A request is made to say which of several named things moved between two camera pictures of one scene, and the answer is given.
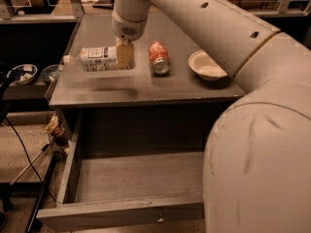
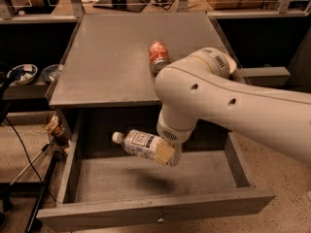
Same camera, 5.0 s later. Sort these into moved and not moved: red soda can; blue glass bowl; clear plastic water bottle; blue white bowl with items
Moved: clear plastic water bottle
Not moved: red soda can; blue white bowl with items; blue glass bowl
